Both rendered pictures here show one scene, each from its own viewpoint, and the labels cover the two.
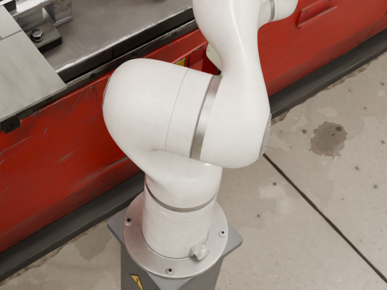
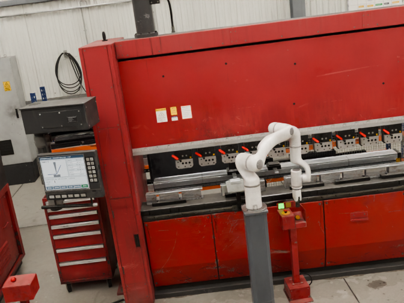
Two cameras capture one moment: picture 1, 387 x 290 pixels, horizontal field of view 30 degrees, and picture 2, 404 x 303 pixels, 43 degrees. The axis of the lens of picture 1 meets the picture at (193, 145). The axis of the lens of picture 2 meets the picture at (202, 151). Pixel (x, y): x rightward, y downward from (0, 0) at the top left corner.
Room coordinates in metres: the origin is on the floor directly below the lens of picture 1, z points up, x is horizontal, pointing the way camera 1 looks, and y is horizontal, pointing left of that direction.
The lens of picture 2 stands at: (-2.18, -2.24, 2.53)
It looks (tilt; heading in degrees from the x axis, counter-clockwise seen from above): 16 degrees down; 45
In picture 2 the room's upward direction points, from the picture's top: 7 degrees counter-clockwise
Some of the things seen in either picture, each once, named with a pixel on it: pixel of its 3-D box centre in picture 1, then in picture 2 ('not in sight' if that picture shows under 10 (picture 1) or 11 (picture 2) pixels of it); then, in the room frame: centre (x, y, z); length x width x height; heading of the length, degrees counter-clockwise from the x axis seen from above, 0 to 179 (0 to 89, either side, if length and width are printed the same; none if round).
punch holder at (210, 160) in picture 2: not in sight; (207, 154); (0.85, 0.69, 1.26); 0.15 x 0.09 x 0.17; 134
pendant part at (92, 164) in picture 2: not in sight; (73, 174); (-0.28, 0.99, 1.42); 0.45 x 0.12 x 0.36; 124
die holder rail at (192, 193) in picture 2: not in sight; (174, 195); (0.62, 0.93, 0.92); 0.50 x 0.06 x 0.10; 134
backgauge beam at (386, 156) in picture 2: not in sight; (276, 170); (1.50, 0.45, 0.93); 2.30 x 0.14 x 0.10; 134
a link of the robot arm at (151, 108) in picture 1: (166, 131); (247, 169); (0.59, 0.04, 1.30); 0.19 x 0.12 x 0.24; 82
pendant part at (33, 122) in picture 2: not in sight; (68, 157); (-0.24, 1.08, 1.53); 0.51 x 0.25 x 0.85; 124
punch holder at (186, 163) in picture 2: not in sight; (183, 157); (0.71, 0.83, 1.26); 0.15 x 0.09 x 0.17; 134
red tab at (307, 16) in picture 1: (318, 10); (359, 216); (1.61, -0.32, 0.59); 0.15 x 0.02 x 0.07; 134
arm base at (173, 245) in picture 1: (178, 206); (253, 196); (0.59, 0.01, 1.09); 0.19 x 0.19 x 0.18
